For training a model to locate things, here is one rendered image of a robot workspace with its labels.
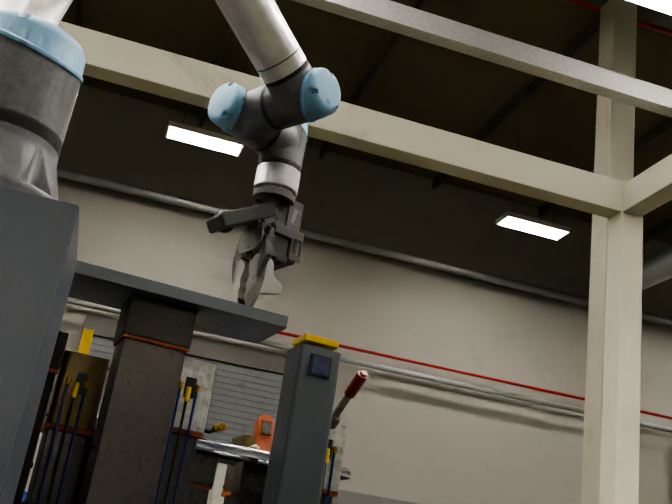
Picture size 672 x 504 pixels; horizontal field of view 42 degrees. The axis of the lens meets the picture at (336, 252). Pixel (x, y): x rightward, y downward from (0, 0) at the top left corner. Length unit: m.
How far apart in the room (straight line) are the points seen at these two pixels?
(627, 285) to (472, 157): 1.26
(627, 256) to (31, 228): 5.11
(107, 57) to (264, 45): 3.86
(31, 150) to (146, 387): 0.46
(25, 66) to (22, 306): 0.27
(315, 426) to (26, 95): 0.68
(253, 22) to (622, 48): 9.27
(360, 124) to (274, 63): 3.96
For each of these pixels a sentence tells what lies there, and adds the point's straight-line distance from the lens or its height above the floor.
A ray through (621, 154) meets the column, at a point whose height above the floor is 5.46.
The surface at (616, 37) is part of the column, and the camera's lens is 10.48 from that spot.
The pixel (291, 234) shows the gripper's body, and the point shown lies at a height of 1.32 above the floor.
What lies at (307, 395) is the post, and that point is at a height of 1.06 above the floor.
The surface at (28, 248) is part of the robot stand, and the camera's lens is 0.86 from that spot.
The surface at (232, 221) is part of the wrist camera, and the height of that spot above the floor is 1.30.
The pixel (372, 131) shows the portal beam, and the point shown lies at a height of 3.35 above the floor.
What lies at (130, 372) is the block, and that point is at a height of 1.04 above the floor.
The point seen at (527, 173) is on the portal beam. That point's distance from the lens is 5.60.
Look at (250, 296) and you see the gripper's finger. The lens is 1.37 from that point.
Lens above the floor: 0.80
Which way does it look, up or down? 21 degrees up
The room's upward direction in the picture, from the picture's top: 9 degrees clockwise
